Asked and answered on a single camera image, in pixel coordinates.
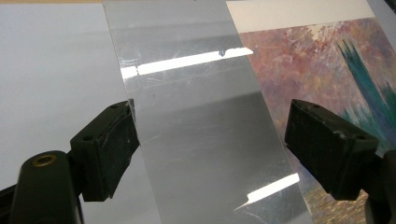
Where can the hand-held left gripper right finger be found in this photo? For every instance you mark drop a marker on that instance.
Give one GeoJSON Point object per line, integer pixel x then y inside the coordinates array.
{"type": "Point", "coordinates": [330, 149]}

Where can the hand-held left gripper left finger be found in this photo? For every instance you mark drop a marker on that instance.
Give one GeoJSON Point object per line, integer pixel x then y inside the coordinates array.
{"type": "Point", "coordinates": [106, 149]}

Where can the colourful painting print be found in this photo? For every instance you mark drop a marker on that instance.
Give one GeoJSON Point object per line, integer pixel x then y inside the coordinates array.
{"type": "Point", "coordinates": [311, 68]}

